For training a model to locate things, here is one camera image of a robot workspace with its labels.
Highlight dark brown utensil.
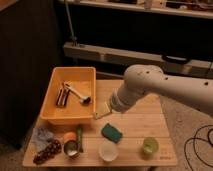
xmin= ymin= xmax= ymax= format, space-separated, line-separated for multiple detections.
xmin=56 ymin=84 xmax=70 ymax=108

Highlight toy carrot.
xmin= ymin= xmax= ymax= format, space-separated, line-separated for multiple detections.
xmin=63 ymin=125 xmax=83 ymax=153

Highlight white small bowl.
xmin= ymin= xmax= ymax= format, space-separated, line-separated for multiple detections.
xmin=99 ymin=141 xmax=118 ymax=162

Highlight grey blue cloth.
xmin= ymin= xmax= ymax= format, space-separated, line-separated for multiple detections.
xmin=32 ymin=127 xmax=54 ymax=152

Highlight black floor cable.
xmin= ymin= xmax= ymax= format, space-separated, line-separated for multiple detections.
xmin=183 ymin=124 xmax=213 ymax=171

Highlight metal garlic press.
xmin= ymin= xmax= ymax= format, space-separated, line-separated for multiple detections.
xmin=65 ymin=83 xmax=91 ymax=105

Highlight teal green sponge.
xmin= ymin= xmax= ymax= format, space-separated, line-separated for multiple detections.
xmin=101 ymin=123 xmax=123 ymax=143

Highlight green plastic cup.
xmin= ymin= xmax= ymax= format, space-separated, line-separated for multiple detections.
xmin=142 ymin=137 xmax=159 ymax=155

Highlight orange plastic tray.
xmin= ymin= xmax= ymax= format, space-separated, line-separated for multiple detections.
xmin=40 ymin=67 xmax=96 ymax=125

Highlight small metal cup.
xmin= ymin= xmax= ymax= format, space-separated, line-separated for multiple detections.
xmin=63 ymin=140 xmax=78 ymax=158

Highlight metal vertical pole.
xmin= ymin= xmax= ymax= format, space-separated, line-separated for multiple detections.
xmin=64 ymin=0 xmax=77 ymax=46

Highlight purple toy grapes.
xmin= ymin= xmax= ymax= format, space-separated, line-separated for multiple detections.
xmin=33 ymin=139 xmax=62 ymax=165

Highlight grey shelf beam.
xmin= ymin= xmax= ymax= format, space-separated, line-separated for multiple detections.
xmin=63 ymin=42 xmax=213 ymax=79

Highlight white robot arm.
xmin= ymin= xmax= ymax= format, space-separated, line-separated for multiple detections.
xmin=94 ymin=65 xmax=213 ymax=119

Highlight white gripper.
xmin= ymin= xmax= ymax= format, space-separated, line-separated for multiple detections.
xmin=92 ymin=87 xmax=145 ymax=120

